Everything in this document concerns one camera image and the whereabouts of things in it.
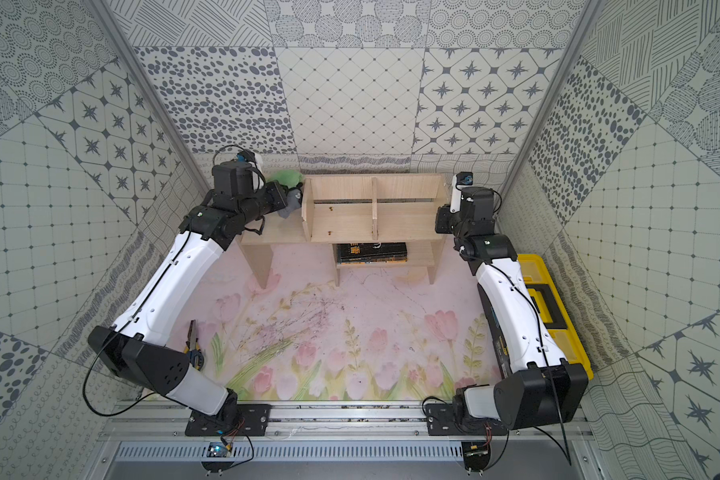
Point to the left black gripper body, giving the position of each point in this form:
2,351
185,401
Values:
281,196

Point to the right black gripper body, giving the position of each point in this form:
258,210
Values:
448,223

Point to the grey green cleaning cloth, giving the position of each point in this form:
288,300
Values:
292,182

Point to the light wooden bookshelf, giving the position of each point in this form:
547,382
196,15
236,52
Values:
358,208

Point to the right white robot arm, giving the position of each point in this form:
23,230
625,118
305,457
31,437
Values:
539,386

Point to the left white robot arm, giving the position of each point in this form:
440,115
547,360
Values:
135,347

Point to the yellow black toolbox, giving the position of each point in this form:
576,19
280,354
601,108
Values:
552,300

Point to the black book on shelf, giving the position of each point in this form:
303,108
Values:
363,253

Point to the floral pink table mat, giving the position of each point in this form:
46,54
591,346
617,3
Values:
312,333

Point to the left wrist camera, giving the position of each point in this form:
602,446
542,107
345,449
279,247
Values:
249,157

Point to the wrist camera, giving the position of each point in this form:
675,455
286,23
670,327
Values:
459,182
249,157

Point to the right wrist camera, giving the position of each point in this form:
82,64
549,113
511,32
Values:
459,182

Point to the yellow handled scissors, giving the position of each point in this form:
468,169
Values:
192,347

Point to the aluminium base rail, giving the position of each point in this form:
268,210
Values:
318,431

